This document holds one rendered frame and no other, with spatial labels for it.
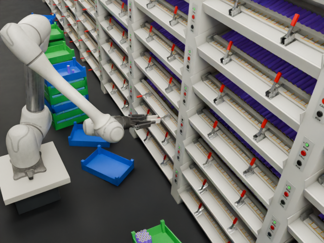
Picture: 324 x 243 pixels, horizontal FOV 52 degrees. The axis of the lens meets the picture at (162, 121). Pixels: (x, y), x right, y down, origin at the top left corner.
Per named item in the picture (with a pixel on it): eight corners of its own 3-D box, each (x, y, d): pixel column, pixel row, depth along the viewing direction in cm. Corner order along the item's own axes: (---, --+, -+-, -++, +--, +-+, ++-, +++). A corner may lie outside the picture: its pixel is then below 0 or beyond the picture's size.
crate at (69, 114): (54, 122, 255) (52, 114, 250) (45, 109, 268) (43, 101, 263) (89, 111, 270) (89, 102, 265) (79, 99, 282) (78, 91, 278)
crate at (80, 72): (47, 87, 236) (46, 77, 231) (38, 74, 248) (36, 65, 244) (86, 76, 250) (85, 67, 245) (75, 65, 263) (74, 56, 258)
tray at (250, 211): (258, 240, 140) (256, 225, 130) (186, 151, 182) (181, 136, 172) (296, 214, 143) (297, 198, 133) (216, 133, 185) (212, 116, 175)
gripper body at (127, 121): (117, 124, 187) (132, 122, 192) (123, 133, 181) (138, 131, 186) (119, 113, 183) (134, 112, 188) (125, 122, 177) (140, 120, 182)
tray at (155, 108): (178, 141, 189) (174, 130, 182) (136, 89, 231) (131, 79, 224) (207, 123, 192) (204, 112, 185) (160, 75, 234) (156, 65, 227)
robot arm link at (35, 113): (16, 141, 198) (30, 119, 215) (43, 147, 199) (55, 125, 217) (7, 20, 151) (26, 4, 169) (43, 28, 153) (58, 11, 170)
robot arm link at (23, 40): (39, 56, 148) (49, 43, 158) (7, 23, 139) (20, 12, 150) (20, 70, 153) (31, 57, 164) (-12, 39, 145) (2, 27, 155)
